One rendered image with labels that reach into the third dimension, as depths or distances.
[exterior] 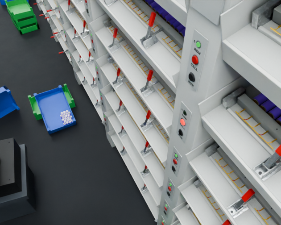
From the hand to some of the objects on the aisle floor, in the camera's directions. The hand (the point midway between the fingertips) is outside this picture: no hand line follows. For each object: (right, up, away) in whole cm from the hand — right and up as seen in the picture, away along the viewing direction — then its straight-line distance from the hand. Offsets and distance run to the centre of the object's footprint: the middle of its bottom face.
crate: (-10, -71, +143) cm, 160 cm away
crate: (-16, -66, +155) cm, 169 cm away
